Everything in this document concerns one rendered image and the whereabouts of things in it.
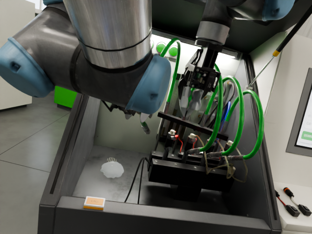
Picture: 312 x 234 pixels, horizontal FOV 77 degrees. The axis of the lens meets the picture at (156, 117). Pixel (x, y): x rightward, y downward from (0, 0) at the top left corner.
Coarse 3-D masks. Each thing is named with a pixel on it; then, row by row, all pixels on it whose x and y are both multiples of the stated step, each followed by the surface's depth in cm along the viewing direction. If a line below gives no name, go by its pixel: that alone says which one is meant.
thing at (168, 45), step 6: (174, 42) 61; (180, 42) 70; (168, 48) 57; (180, 48) 74; (162, 54) 55; (180, 54) 77; (174, 72) 84; (174, 78) 85; (174, 84) 87; (168, 96) 89; (168, 102) 89
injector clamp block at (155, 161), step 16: (160, 160) 75; (176, 160) 79; (192, 160) 81; (160, 176) 74; (176, 176) 75; (192, 176) 75; (208, 176) 76; (224, 176) 77; (176, 192) 77; (192, 192) 78
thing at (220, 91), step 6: (216, 66) 65; (222, 84) 60; (192, 90) 84; (222, 90) 59; (222, 96) 58; (222, 102) 57; (186, 108) 87; (216, 120) 57; (216, 126) 56; (216, 132) 57; (210, 138) 58; (210, 144) 59; (192, 150) 69; (198, 150) 64; (204, 150) 62
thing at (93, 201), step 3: (87, 198) 52; (90, 198) 52; (93, 198) 52; (96, 198) 52; (87, 201) 51; (90, 201) 51; (93, 201) 51; (96, 201) 51; (99, 201) 52; (102, 201) 52; (93, 204) 50; (96, 204) 51; (99, 204) 51; (102, 204) 51; (84, 207) 50; (87, 207) 50; (90, 207) 50; (93, 207) 50; (96, 207) 50
